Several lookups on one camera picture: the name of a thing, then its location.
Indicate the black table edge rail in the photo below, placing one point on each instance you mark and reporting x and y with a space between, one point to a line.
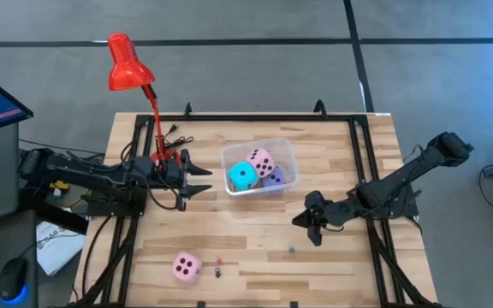
251 117

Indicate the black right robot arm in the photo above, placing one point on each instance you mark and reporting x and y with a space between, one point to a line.
400 175

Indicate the clear plastic bin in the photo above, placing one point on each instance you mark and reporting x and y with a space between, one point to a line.
289 149

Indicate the teal foam die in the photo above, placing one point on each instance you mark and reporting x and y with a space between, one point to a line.
242 175

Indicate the pink foam die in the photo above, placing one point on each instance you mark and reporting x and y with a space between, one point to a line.
260 162
186 266

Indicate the black table frame rails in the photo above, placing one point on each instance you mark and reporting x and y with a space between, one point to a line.
385 256
120 252

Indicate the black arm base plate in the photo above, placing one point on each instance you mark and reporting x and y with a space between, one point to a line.
101 209
405 209

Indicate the red desk lamp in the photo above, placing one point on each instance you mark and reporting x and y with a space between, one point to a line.
126 64

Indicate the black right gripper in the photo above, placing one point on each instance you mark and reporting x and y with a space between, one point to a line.
325 209

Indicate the black computer mouse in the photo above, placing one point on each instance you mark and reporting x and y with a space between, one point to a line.
12 278

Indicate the white paper booklet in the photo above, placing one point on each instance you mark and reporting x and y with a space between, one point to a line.
58 250

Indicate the small black bracket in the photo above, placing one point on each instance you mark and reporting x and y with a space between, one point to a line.
201 304
293 304

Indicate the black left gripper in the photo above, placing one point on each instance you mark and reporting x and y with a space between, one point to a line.
169 171

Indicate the lavender foam die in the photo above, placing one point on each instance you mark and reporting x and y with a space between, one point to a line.
277 177

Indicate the black curved clamp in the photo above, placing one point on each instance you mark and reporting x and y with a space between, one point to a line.
320 109
188 109

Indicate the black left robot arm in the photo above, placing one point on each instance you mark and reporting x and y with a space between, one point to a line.
79 171

